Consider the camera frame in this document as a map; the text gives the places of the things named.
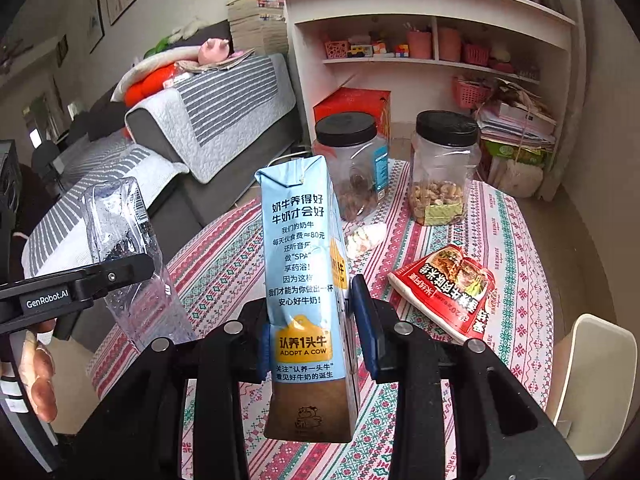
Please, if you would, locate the clear plastic bottle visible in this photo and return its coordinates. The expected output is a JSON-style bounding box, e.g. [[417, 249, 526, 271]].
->
[[82, 177, 196, 351]]

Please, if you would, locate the blue milk carton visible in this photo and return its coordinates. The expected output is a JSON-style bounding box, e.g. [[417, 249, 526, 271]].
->
[[256, 156, 359, 443]]

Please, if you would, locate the white plastic trash bin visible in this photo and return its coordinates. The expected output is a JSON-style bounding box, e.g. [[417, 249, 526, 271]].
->
[[546, 313, 638, 462]]

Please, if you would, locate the person's hand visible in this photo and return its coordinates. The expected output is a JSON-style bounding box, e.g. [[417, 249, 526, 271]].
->
[[18, 320, 58, 422]]

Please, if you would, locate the grey sofa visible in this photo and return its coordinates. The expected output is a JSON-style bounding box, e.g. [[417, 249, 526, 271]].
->
[[29, 19, 304, 351]]

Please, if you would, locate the red snack package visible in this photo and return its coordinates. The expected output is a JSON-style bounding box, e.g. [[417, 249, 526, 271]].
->
[[387, 245, 497, 344]]

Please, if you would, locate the patterned pink tablecloth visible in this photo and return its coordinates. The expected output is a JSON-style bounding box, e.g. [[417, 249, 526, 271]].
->
[[86, 156, 557, 480]]

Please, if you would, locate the crumpled white tissue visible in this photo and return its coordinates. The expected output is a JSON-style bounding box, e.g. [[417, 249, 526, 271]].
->
[[346, 222, 387, 260]]

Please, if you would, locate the striped grey sofa cover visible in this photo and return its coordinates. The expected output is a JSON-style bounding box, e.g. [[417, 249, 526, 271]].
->
[[125, 53, 296, 184]]

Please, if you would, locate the white sack on floor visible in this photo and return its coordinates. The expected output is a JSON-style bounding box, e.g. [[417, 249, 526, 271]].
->
[[488, 157, 544, 198]]

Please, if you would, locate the jar of nuts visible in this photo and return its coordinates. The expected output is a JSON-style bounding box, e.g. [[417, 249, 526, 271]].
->
[[408, 110, 480, 226]]

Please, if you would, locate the pink plush toy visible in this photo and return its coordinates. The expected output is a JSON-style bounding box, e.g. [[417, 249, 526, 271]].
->
[[198, 38, 230, 65]]

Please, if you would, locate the jar with blue label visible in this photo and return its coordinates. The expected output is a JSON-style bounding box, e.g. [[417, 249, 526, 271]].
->
[[312, 112, 388, 222]]

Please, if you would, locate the stack of papers and magazines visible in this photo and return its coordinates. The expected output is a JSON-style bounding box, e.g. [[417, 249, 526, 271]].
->
[[474, 78, 558, 148]]

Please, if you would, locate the pink basket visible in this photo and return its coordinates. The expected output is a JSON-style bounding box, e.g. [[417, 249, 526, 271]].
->
[[452, 76, 492, 110]]

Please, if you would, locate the stack of books beside shelf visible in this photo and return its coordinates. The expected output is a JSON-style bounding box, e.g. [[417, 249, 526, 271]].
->
[[227, 0, 288, 54]]

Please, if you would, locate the red cardboard box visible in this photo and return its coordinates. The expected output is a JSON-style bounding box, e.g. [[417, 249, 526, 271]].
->
[[314, 88, 392, 140]]

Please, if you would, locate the white bookshelf unit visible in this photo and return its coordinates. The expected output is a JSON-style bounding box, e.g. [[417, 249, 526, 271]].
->
[[285, 0, 587, 200]]

